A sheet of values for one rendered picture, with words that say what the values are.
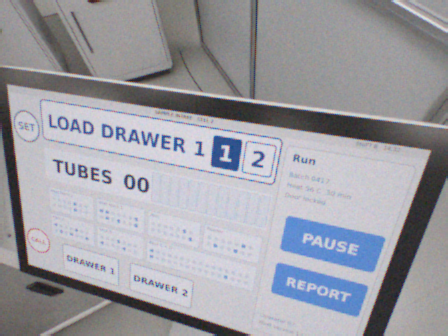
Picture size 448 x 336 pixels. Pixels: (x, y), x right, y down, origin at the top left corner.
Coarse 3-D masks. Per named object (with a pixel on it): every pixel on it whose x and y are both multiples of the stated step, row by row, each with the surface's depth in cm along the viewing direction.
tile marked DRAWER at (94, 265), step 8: (64, 248) 39; (72, 248) 39; (80, 248) 38; (64, 256) 40; (72, 256) 39; (80, 256) 39; (88, 256) 38; (96, 256) 38; (104, 256) 38; (64, 264) 40; (72, 264) 40; (80, 264) 39; (88, 264) 39; (96, 264) 38; (104, 264) 38; (112, 264) 38; (72, 272) 40; (80, 272) 40; (88, 272) 39; (96, 272) 39; (104, 272) 38; (112, 272) 38; (104, 280) 39; (112, 280) 39
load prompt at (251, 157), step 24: (48, 120) 34; (72, 120) 33; (96, 120) 32; (120, 120) 31; (144, 120) 30; (168, 120) 30; (72, 144) 34; (96, 144) 33; (120, 144) 32; (144, 144) 31; (168, 144) 31; (192, 144) 30; (216, 144) 29; (240, 144) 28; (264, 144) 28; (192, 168) 31; (216, 168) 30; (240, 168) 29; (264, 168) 28
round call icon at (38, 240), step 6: (30, 228) 40; (36, 228) 40; (30, 234) 40; (36, 234) 40; (42, 234) 40; (48, 234) 39; (30, 240) 41; (36, 240) 40; (42, 240) 40; (48, 240) 40; (30, 246) 41; (36, 246) 41; (42, 246) 40; (48, 246) 40; (36, 252) 41; (42, 252) 41; (48, 252) 40
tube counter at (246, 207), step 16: (128, 176) 33; (144, 176) 32; (160, 176) 32; (176, 176) 31; (128, 192) 34; (144, 192) 33; (160, 192) 33; (176, 192) 32; (192, 192) 31; (208, 192) 31; (224, 192) 30; (240, 192) 30; (256, 192) 29; (176, 208) 33; (192, 208) 32; (208, 208) 31; (224, 208) 31; (240, 208) 30; (256, 208) 30; (256, 224) 30
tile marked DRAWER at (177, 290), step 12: (132, 264) 37; (132, 276) 37; (144, 276) 37; (156, 276) 36; (168, 276) 36; (180, 276) 35; (132, 288) 38; (144, 288) 37; (156, 288) 37; (168, 288) 36; (180, 288) 36; (192, 288) 35; (168, 300) 37; (180, 300) 36
